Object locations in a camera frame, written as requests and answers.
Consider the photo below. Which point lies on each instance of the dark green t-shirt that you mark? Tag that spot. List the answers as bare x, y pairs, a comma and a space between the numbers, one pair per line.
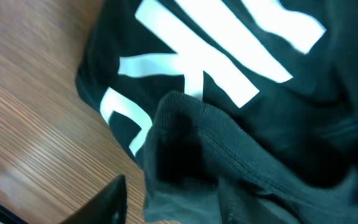
235, 111

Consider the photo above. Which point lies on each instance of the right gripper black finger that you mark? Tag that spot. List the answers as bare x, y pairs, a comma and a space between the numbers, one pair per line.
109, 206

